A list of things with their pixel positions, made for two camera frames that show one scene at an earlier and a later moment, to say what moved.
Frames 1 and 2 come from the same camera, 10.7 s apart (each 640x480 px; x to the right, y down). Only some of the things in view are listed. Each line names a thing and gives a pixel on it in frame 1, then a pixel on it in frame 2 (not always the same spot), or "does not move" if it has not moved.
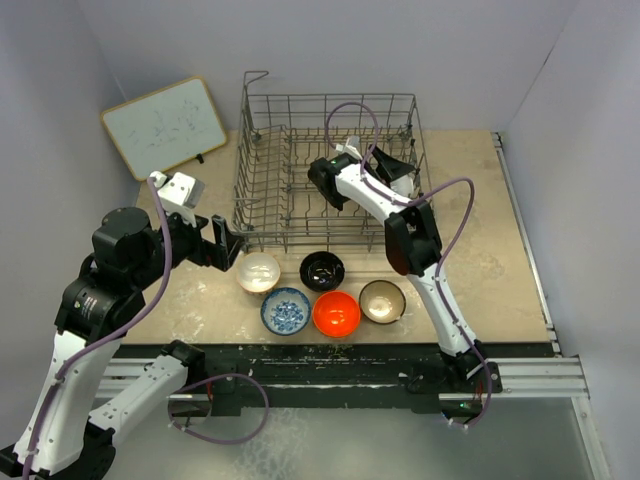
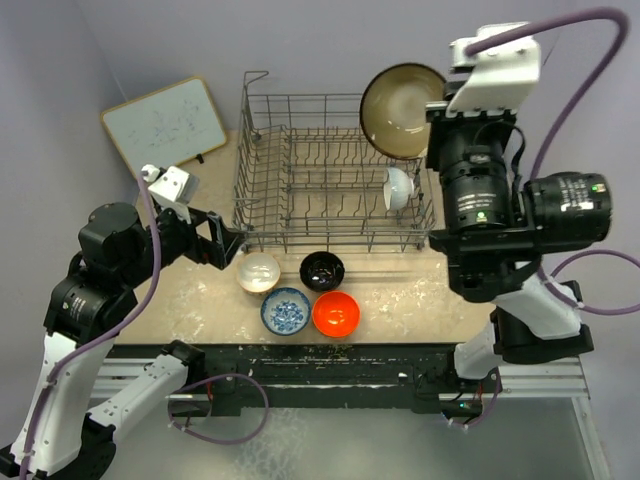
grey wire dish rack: (277, 207) does not move
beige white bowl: (258, 273) does not move
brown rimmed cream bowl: (382, 302) → (393, 108)
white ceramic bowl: (404, 185) does not move
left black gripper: (225, 246) does not move
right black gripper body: (376, 173) → (455, 138)
